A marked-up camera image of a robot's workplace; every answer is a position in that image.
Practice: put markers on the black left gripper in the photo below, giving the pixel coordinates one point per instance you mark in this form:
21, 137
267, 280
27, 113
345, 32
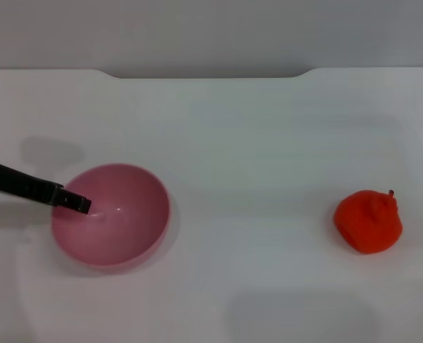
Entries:
18, 182

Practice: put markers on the pink plastic bowl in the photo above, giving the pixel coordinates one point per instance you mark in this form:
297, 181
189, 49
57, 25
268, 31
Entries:
125, 232

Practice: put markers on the orange toy fruit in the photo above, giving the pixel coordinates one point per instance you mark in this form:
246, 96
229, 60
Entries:
367, 225

